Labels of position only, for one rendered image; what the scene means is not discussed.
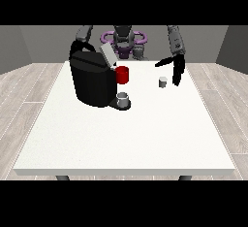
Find small grey coffee pod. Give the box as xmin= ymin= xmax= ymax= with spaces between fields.
xmin=158 ymin=76 xmax=169 ymax=89

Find small grey cup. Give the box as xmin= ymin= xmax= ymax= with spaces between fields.
xmin=116 ymin=91 xmax=130 ymax=108

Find black coffee machine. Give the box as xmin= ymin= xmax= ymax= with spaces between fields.
xmin=69 ymin=50 xmax=133 ymax=112

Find red pod holder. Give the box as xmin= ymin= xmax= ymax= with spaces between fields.
xmin=115 ymin=65 xmax=130 ymax=85

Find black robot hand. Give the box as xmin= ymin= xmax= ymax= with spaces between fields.
xmin=154 ymin=54 xmax=187 ymax=87
xmin=69 ymin=39 xmax=97 ymax=60

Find grey robot trunk purple rings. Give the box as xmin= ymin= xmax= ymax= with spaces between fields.
xmin=100 ymin=25 xmax=150 ymax=61

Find pale grey machine lid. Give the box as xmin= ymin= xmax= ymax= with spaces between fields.
xmin=99 ymin=42 xmax=118 ymax=68

